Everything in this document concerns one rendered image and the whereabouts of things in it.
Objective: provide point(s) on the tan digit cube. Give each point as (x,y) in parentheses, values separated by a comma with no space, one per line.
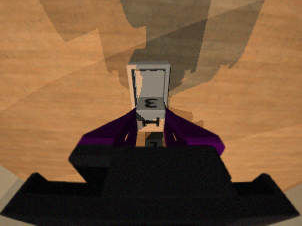
(150,114)
(153,143)

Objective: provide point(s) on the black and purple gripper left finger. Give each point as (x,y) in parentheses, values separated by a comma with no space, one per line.
(114,132)

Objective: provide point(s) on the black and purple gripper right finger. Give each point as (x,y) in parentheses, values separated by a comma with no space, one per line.
(188,133)

